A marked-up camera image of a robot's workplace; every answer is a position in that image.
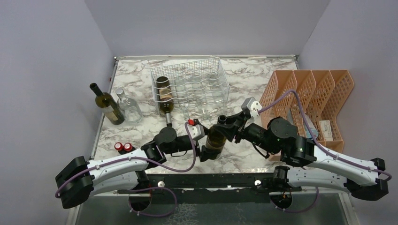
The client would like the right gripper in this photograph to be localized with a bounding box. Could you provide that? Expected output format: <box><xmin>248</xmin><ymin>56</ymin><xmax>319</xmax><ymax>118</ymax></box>
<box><xmin>214</xmin><ymin>110</ymin><xmax>279</xmax><ymax>155</ymax></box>

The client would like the green wine bottle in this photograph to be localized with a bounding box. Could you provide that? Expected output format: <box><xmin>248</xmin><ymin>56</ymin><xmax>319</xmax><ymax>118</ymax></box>
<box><xmin>156</xmin><ymin>76</ymin><xmax>174</xmax><ymax>127</ymax></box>
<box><xmin>89</xmin><ymin>83</ymin><xmax>124</xmax><ymax>125</ymax></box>
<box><xmin>205</xmin><ymin>124</ymin><xmax>226</xmax><ymax>154</ymax></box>

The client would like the clear glass bottle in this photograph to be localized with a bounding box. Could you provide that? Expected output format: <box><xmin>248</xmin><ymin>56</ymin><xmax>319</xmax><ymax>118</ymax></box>
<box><xmin>208</xmin><ymin>72</ymin><xmax>229</xmax><ymax>114</ymax></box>
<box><xmin>191</xmin><ymin>72</ymin><xmax>212</xmax><ymax>120</ymax></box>
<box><xmin>175</xmin><ymin>76</ymin><xmax>191</xmax><ymax>120</ymax></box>

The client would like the green wine bottle front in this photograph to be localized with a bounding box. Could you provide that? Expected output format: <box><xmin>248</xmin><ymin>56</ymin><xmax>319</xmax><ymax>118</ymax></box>
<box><xmin>156</xmin><ymin>76</ymin><xmax>174</xmax><ymax>127</ymax></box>

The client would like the clear bottle silver cap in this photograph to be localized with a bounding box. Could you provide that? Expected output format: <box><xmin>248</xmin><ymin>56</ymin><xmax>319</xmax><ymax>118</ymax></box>
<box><xmin>115</xmin><ymin>88</ymin><xmax>143</xmax><ymax>124</ymax></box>

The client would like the green wine bottle back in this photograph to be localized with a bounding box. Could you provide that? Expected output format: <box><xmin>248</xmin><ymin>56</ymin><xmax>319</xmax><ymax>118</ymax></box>
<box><xmin>89</xmin><ymin>83</ymin><xmax>124</xmax><ymax>125</ymax></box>

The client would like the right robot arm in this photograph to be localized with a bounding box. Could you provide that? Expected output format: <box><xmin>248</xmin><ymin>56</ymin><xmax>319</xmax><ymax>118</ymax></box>
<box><xmin>215</xmin><ymin>112</ymin><xmax>389</xmax><ymax>201</ymax></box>

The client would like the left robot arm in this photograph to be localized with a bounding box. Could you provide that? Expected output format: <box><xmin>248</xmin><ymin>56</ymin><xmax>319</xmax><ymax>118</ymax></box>
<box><xmin>55</xmin><ymin>125</ymin><xmax>222</xmax><ymax>209</ymax></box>

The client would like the red capped small bottle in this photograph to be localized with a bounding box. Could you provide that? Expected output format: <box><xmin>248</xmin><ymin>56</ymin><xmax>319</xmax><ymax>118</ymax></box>
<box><xmin>114</xmin><ymin>142</ymin><xmax>124</xmax><ymax>154</ymax></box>

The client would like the blue white tape dispenser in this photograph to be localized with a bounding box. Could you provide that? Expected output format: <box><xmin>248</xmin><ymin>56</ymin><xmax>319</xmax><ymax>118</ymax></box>
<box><xmin>303</xmin><ymin>114</ymin><xmax>319</xmax><ymax>139</ymax></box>

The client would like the orange plastic file organizer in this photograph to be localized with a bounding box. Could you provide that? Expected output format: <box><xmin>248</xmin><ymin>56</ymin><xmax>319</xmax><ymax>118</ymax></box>
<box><xmin>260</xmin><ymin>70</ymin><xmax>354</xmax><ymax>153</ymax></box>

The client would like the white label card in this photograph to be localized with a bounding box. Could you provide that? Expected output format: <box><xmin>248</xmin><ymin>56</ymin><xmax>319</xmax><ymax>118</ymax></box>
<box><xmin>319</xmin><ymin>120</ymin><xmax>333</xmax><ymax>141</ymax></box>

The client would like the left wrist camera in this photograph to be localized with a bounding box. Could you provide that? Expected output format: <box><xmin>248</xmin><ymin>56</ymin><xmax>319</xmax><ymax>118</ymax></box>
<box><xmin>188</xmin><ymin>119</ymin><xmax>206</xmax><ymax>141</ymax></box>

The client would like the white wire wine rack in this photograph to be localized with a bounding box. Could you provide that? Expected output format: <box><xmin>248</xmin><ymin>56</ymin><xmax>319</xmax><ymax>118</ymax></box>
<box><xmin>150</xmin><ymin>57</ymin><xmax>227</xmax><ymax>118</ymax></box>

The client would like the black front mounting rail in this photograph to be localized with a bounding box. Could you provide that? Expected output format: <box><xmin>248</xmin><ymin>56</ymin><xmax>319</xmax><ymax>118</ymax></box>
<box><xmin>108</xmin><ymin>172</ymin><xmax>349</xmax><ymax>206</ymax></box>

